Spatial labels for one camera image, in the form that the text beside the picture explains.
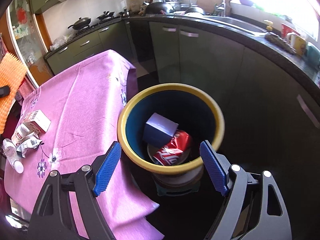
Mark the orange foam fruit net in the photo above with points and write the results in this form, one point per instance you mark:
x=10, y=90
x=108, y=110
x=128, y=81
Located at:
x=13, y=72

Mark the blue paper box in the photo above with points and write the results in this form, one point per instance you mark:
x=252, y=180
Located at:
x=158, y=130

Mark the yellow rimmed blue trash bin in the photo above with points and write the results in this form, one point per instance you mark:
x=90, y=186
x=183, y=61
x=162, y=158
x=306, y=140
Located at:
x=195, y=112

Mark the black wok on counter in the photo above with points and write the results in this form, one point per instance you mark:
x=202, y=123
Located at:
x=159, y=8

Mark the white paper wrapper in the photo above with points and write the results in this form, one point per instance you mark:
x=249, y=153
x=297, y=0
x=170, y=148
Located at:
x=31, y=141

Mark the steel kitchen sink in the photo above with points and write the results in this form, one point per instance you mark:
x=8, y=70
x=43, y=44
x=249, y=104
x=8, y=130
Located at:
x=235, y=23

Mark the red white carton box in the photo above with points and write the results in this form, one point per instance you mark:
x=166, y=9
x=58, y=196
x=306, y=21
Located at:
x=34, y=122

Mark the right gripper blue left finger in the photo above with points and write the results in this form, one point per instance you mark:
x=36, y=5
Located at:
x=104, y=166

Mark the teal mug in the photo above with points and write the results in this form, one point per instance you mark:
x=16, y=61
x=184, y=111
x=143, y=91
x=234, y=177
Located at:
x=312, y=55

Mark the steel sink faucet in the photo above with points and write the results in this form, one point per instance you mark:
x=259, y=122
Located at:
x=221, y=8

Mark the clear plastic water bottle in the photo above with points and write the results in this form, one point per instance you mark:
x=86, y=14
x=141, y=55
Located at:
x=10, y=152

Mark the red mug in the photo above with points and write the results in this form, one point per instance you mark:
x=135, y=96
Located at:
x=285, y=29

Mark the yellow mug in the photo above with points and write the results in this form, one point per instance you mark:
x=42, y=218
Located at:
x=297, y=42

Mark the green lower kitchen cabinets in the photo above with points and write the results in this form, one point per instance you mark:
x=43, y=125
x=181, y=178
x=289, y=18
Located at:
x=264, y=92

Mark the white plastic bag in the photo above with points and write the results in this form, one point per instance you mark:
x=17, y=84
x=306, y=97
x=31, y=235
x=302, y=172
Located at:
x=59, y=42

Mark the large black wok with lid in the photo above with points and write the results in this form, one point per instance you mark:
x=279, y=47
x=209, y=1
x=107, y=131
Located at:
x=80, y=23

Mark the pink floral tablecloth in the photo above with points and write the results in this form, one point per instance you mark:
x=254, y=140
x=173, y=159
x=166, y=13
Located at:
x=83, y=104

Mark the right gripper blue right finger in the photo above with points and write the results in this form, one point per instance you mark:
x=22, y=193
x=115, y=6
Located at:
x=217, y=167

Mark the crushed red cola can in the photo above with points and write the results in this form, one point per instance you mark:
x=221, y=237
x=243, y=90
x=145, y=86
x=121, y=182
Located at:
x=175, y=152

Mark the small black frying pan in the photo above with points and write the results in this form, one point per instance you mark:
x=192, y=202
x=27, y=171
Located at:
x=106, y=15

